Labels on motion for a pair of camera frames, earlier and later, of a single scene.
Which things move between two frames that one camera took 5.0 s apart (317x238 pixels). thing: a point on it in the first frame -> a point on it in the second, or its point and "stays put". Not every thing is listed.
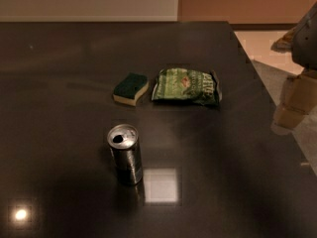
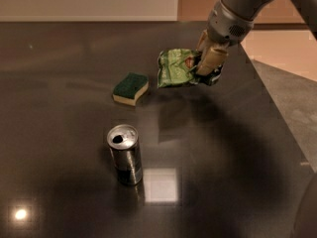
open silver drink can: x=126 y=149 stays put
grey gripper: x=306 y=44 -> x=225 y=26
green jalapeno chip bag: x=187 y=84 -> x=178 y=66
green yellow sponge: x=129 y=87 stays put
